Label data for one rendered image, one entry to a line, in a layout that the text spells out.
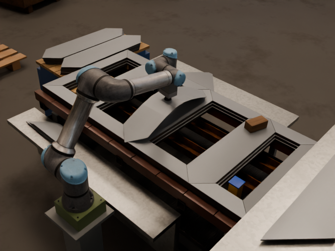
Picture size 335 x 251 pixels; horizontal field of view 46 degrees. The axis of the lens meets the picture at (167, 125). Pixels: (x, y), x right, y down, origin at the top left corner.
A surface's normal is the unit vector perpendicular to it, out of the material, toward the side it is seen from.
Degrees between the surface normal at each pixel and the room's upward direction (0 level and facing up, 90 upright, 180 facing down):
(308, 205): 0
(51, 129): 0
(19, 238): 0
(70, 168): 9
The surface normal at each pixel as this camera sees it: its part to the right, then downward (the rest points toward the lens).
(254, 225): 0.04, -0.79
